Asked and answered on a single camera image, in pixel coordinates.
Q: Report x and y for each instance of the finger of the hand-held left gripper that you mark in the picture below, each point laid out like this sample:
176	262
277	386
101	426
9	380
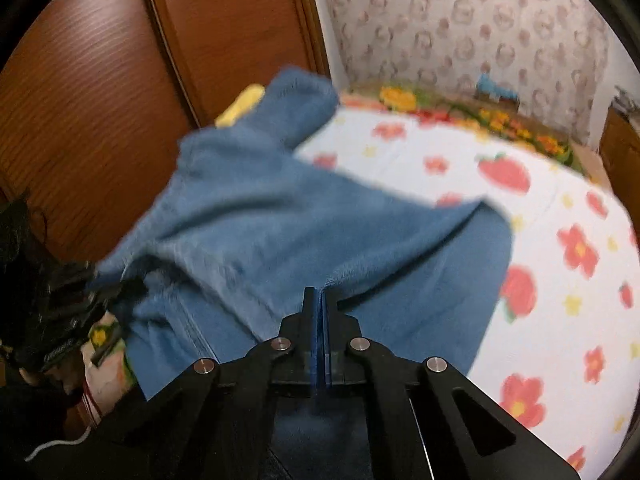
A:
125	292

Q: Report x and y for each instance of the wooden louvered door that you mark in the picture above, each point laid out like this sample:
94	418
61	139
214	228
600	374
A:
125	85

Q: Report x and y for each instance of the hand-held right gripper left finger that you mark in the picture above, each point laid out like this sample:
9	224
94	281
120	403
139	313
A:
311	340

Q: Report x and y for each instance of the yellow cloth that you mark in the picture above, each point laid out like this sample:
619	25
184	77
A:
240	106

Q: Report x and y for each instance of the small blue toy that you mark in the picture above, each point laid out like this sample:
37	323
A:
492	91

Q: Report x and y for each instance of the blue denim pants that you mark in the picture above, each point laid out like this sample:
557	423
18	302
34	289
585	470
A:
300	240

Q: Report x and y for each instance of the wooden cabinet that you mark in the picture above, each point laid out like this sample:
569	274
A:
622	145

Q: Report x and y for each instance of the brown floral blanket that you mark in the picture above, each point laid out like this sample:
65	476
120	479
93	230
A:
480	115

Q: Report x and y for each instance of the white strawberry print blanket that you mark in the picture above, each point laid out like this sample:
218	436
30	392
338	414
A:
550	270

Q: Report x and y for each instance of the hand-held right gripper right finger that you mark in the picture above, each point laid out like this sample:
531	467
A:
326	340

